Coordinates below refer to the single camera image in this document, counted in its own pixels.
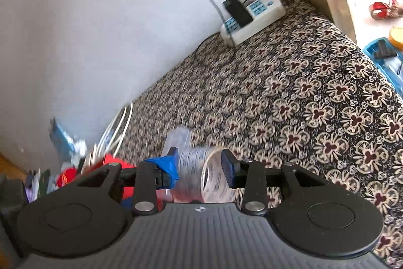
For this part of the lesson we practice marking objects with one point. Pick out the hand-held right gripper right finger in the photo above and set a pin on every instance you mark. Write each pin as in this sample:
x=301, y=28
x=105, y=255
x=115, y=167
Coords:
x=228, y=171

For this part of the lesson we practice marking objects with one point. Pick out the red ribbon ornament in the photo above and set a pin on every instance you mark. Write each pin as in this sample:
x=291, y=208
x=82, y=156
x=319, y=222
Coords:
x=379, y=7

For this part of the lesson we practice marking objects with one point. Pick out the black power adapter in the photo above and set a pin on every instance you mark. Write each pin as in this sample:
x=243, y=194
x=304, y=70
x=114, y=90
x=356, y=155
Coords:
x=237, y=10

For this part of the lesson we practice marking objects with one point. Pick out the yellow round lid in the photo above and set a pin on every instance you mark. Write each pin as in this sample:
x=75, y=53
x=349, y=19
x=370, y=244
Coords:
x=397, y=37

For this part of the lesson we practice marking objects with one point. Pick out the white power strip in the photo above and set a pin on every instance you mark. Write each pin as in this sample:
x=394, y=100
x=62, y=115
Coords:
x=270, y=9

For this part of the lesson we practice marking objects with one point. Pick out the blue patterned packet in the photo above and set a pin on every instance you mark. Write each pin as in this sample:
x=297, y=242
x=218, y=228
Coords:
x=61, y=135

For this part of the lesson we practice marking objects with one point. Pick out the brown paper bag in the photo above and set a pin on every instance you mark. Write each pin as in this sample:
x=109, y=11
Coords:
x=333, y=1

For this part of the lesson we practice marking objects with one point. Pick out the clear plastic cup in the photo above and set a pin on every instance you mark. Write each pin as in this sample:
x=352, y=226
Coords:
x=192, y=162

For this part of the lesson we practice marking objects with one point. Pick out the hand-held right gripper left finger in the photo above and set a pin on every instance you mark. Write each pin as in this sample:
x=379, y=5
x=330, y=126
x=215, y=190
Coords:
x=170, y=165

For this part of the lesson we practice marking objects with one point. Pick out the blue plastic tray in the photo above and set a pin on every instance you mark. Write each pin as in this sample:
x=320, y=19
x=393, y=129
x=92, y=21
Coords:
x=371, y=50

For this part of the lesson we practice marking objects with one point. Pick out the floral printed cloth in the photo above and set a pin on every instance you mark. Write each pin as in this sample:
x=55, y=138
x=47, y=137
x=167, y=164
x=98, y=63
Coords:
x=283, y=98

